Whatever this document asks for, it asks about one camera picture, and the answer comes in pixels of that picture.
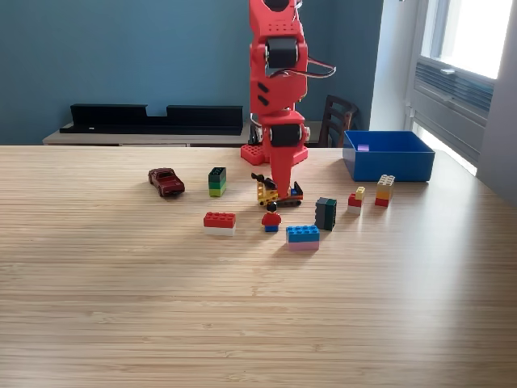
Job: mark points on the grey radiator unit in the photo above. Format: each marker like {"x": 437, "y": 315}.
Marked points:
{"x": 452, "y": 105}

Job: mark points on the small red white yellow bricks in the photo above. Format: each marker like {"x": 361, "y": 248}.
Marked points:
{"x": 355, "y": 202}

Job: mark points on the black table clamp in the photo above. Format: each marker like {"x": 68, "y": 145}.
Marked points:
{"x": 253, "y": 136}

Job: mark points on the white window frame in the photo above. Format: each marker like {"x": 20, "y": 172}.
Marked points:
{"x": 436, "y": 40}

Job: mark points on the dark red toy car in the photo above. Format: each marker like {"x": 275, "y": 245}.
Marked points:
{"x": 166, "y": 182}

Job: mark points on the yellow toy digger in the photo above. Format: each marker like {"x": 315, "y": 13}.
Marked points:
{"x": 266, "y": 196}

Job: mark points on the cream orange red brick stack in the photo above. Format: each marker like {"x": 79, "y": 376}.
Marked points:
{"x": 384, "y": 192}

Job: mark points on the toy figure red shirt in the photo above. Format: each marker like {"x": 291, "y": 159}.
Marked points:
{"x": 271, "y": 220}

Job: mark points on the pink purple brick stack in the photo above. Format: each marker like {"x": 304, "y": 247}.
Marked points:
{"x": 364, "y": 148}

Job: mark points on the pale wooden sideboard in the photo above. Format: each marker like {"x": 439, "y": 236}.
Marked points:
{"x": 121, "y": 139}

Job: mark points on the dark wooden chair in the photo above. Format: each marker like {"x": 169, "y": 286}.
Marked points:
{"x": 337, "y": 121}

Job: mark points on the red white brick stack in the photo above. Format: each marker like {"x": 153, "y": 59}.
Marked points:
{"x": 219, "y": 224}

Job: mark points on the blue plastic bin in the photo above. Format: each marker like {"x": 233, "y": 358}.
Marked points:
{"x": 392, "y": 165}

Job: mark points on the grey dark green brick stack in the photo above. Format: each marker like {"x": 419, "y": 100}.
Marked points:
{"x": 325, "y": 214}

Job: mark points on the blue pink brick stack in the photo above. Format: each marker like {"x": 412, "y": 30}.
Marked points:
{"x": 303, "y": 238}

